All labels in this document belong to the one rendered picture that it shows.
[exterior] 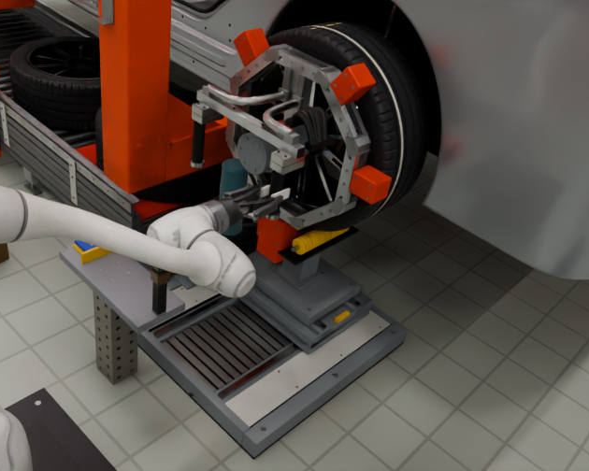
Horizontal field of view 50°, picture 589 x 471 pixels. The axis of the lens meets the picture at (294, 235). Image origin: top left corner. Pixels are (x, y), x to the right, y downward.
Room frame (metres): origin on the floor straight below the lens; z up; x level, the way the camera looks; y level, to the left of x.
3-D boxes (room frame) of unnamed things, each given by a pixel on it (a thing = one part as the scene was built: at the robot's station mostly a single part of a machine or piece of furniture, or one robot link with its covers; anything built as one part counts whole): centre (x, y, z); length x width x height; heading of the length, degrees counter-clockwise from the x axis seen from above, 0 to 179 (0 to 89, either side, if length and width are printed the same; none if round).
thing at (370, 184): (1.60, -0.19, 0.85); 0.09 x 0.08 x 0.07; 52
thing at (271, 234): (1.82, 0.04, 0.48); 0.16 x 0.12 x 0.17; 142
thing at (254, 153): (1.73, 0.11, 0.85); 0.21 x 0.14 x 0.14; 142
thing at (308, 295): (1.92, -0.04, 0.32); 0.40 x 0.30 x 0.28; 52
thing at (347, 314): (1.92, -0.04, 0.13); 0.50 x 0.36 x 0.10; 52
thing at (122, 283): (1.46, 0.51, 0.44); 0.43 x 0.17 x 0.03; 52
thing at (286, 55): (1.79, 0.06, 0.85); 0.54 x 0.07 x 0.54; 52
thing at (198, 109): (1.73, 0.32, 0.93); 0.09 x 0.05 x 0.05; 142
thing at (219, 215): (1.32, 0.22, 0.83); 0.09 x 0.06 x 0.09; 52
